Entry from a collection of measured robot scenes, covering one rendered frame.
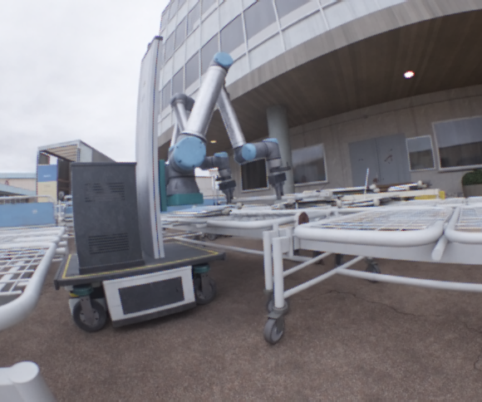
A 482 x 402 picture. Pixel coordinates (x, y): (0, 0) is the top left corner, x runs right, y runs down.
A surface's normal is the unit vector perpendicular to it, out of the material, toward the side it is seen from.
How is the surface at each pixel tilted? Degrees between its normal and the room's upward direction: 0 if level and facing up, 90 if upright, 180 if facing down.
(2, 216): 90
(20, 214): 90
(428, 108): 90
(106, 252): 90
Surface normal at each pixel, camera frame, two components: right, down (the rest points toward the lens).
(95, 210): 0.62, -0.05
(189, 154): 0.39, 0.05
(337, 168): -0.76, 0.05
